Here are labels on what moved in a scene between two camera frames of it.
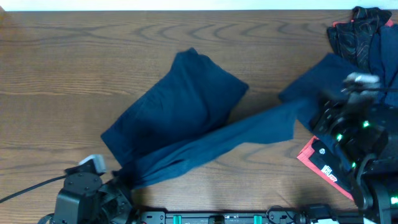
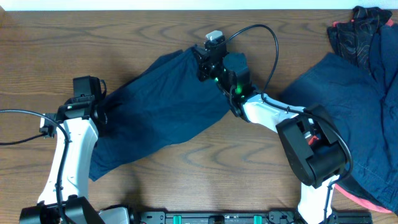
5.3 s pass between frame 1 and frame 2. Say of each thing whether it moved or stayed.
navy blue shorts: moved
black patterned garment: stayed
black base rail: stayed
